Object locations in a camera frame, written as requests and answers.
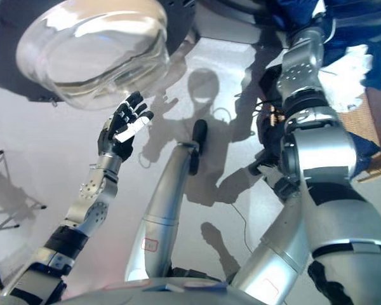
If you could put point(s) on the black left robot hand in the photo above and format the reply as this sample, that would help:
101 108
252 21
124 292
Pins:
120 133

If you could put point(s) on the navy blue garment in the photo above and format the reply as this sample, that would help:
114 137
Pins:
349 28

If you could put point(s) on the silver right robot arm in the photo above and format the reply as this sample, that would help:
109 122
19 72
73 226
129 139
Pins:
324 159

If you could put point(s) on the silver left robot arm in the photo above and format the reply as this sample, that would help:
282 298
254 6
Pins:
89 206

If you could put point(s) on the brown wicker laundry basket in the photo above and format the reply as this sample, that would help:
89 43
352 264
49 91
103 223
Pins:
378 127

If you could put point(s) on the silver left robot leg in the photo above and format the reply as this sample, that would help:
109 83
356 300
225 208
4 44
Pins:
165 197

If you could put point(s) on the silver robot leg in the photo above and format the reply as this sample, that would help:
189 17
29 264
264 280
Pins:
273 254
165 197

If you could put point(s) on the black left robot foot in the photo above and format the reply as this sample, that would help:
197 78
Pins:
199 133

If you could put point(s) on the round glass washer door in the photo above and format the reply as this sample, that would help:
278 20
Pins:
92 51

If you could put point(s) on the black garment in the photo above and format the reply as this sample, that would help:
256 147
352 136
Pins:
270 95

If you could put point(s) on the silver robot torso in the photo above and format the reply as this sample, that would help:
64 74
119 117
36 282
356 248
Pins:
165 292

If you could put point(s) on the silver right robot leg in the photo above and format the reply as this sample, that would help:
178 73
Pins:
273 254

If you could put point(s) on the white garment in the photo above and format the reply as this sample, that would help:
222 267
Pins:
358 76

